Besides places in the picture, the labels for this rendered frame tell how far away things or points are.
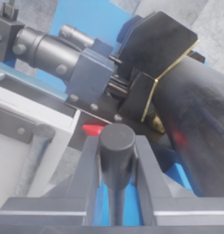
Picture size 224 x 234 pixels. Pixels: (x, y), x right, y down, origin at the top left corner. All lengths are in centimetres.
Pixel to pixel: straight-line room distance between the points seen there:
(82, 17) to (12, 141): 110
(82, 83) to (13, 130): 22
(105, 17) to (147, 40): 90
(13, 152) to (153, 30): 49
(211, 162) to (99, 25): 125
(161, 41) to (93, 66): 20
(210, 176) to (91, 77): 38
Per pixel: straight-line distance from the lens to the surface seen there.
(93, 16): 140
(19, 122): 43
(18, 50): 55
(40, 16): 162
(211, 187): 28
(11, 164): 54
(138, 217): 66
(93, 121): 51
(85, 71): 51
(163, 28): 53
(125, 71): 102
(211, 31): 171
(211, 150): 29
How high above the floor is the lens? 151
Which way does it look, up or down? 60 degrees down
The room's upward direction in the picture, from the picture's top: 179 degrees counter-clockwise
